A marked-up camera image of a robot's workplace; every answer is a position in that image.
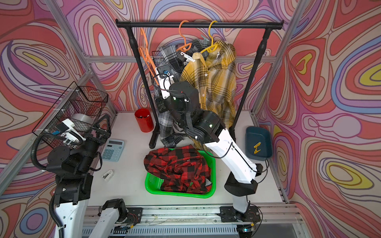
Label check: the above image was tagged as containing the black clothes rack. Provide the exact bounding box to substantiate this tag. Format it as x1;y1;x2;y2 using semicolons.
115;19;284;136

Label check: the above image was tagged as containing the yellow hanger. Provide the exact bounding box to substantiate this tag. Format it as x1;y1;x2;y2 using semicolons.
200;20;218;54

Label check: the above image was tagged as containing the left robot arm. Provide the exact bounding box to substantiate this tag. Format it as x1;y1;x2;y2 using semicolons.
30;114;111;238

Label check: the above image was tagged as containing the grey tape roll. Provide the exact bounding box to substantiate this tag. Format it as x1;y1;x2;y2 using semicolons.
71;113;94;125

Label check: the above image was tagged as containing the black wire basket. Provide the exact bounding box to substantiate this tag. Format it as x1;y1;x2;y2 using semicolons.
32;85;111;149

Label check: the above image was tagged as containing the green plastic basket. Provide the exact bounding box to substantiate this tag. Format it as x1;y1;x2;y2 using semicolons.
145;150;217;199

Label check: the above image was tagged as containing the grey calculator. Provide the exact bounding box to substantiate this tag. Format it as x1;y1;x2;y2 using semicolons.
102;139;125;162

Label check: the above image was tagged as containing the white clip on table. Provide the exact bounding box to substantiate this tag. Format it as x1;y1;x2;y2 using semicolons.
102;169;115;181

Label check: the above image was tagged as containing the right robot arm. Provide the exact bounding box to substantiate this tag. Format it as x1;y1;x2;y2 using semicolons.
157;80;264;217

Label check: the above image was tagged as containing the red pen cup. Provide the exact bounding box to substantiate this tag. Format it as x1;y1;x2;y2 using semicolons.
135;108;154;132

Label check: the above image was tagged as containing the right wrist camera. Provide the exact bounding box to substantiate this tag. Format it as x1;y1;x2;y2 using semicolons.
155;64;174;99

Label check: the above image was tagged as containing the yellow plaid shirt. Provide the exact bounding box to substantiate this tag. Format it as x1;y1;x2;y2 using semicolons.
180;40;236;128

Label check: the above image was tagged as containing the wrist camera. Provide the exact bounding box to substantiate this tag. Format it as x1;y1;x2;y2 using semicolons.
155;64;174;99
52;119;79;142

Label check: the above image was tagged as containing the dark teal tray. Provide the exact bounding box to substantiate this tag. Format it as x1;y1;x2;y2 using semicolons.
245;126;273;161

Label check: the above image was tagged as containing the small wire basket on rack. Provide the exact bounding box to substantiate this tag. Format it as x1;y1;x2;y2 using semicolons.
150;50;164;67

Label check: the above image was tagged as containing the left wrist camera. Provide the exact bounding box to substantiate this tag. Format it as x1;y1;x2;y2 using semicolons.
52;119;79;142

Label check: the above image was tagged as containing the orange hanger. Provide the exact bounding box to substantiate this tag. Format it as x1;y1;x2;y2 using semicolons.
176;20;192;53
139;28;160;88

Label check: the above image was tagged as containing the red black plaid shirt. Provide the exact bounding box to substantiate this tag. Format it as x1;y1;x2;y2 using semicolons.
143;145;212;194

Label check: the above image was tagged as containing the grey plaid shirt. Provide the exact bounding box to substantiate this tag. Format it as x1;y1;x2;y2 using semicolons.
153;38;210;148

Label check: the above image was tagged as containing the yellow clothespin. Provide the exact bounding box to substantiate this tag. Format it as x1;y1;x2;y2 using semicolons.
253;142;262;155

